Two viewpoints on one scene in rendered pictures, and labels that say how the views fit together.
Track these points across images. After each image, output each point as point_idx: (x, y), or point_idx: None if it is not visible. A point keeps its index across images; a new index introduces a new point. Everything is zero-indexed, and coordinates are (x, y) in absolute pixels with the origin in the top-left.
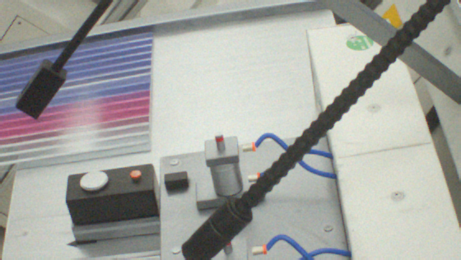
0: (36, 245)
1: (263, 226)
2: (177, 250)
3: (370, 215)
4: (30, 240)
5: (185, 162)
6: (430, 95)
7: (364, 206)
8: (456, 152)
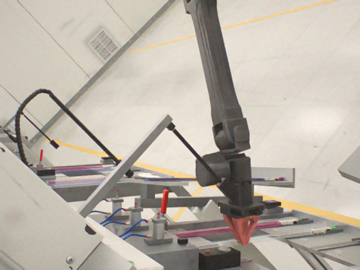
0: (246, 266)
1: (138, 238)
2: (165, 232)
3: (96, 228)
4: (251, 267)
5: (185, 246)
6: None
7: (99, 229)
8: None
